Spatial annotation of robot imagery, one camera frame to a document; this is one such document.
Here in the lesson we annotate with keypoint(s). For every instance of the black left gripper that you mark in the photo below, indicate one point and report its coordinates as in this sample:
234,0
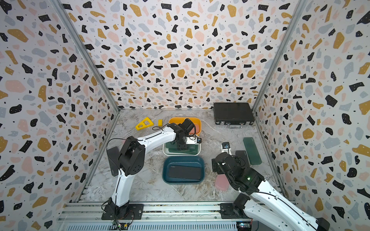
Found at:
182,147

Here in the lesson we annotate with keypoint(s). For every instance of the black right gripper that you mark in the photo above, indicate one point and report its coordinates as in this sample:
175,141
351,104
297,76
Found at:
218,169

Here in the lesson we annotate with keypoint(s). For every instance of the green pencil case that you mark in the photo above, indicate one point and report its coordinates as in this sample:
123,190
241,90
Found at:
191,149
252,151

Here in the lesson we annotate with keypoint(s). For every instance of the dark grey pencil case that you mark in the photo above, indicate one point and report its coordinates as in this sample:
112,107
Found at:
242,156
185,172

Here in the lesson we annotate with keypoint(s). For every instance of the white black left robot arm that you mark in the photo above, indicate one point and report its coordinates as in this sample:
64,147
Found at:
129,160

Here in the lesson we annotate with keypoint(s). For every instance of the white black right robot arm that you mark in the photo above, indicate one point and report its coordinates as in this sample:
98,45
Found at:
259,200

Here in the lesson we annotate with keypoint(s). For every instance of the yellow storage box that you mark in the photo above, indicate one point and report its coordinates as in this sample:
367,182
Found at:
196,122

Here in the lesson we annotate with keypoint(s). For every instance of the pink pencil case right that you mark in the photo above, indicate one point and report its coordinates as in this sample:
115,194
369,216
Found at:
222,182

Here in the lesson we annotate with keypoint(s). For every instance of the teal storage box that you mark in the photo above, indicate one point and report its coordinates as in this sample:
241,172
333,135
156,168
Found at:
191,161

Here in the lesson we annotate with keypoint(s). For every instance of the white storage box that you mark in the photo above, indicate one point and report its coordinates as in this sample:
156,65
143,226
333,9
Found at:
166,152

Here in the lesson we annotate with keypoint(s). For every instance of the yellow triangular ruler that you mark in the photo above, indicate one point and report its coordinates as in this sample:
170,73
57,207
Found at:
145,123

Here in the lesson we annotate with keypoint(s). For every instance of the black briefcase with metal latches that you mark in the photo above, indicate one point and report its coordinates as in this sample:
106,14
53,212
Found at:
233,114

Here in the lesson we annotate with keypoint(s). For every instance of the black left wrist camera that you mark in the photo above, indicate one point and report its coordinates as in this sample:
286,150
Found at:
193,140

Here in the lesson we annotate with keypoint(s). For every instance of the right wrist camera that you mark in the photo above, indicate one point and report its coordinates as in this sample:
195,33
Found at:
226,148

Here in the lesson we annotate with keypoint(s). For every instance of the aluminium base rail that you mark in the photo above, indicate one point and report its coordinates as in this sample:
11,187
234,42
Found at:
167,216

